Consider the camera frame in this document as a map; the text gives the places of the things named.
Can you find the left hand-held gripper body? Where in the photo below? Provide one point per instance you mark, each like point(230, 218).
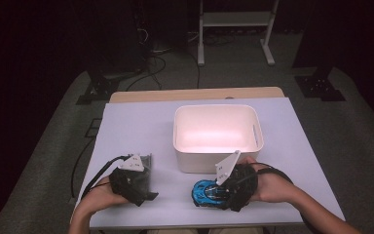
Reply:
point(128, 187)

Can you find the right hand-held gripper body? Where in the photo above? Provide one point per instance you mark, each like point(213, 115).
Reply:
point(243, 188)

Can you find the grey fluffy cloth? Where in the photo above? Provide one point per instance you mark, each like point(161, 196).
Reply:
point(147, 175)

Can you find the white plastic bin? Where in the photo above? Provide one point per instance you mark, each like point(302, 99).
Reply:
point(207, 162)

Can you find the person's right hand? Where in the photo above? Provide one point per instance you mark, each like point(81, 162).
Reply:
point(272, 188)

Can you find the person's left hand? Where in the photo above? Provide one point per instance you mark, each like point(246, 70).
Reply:
point(99, 196)

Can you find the black stand base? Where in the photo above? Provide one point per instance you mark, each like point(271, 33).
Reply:
point(99, 89)
point(319, 87)

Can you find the white metal stand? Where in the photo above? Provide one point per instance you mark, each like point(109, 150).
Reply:
point(233, 19)

